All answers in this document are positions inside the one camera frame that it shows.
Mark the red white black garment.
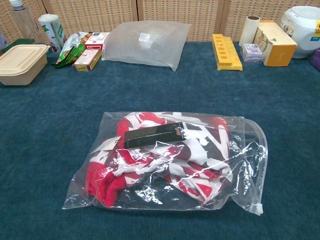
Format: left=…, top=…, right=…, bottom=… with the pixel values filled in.
left=84, top=112, right=263, bottom=208

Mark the red white bagged item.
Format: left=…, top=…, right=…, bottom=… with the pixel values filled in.
left=61, top=111, right=266, bottom=215

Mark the frosted plastic bag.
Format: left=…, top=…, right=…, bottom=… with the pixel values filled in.
left=101, top=20, right=192, bottom=72

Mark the green snack bag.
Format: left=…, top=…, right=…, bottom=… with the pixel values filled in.
left=51, top=31, right=94, bottom=69

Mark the white price tag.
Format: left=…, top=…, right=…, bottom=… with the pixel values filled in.
left=98, top=136, right=120, bottom=152

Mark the yellow block with holes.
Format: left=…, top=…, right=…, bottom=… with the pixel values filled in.
left=211, top=33, right=244, bottom=72

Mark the brown red carton box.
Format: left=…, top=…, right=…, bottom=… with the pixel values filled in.
left=71, top=48, right=103, bottom=73

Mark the wicker folding screen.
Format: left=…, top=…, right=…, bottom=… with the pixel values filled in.
left=0, top=0, right=320, bottom=43

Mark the blue carpet table cover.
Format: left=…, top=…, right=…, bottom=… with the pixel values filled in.
left=0, top=41, right=320, bottom=240

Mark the small lavender soap box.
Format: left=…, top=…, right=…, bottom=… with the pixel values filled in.
left=240, top=43, right=265, bottom=65

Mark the white paper roll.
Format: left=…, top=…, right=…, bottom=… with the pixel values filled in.
left=238, top=15, right=261, bottom=47

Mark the beige orange carton box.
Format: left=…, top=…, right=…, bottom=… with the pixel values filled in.
left=252, top=19, right=298, bottom=67

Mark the white green canister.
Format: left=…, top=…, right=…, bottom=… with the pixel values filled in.
left=37, top=14, right=68, bottom=55

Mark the beige lidded lunch box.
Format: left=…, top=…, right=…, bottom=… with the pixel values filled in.
left=0, top=44, right=51, bottom=87

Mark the clear plastic water bottle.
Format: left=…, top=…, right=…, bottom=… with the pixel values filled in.
left=9, top=0, right=45, bottom=46

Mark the purple box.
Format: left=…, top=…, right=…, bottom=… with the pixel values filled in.
left=310, top=48, right=320, bottom=71

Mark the white rice cooker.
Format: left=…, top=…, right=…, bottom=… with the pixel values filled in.
left=279, top=6, right=320, bottom=60

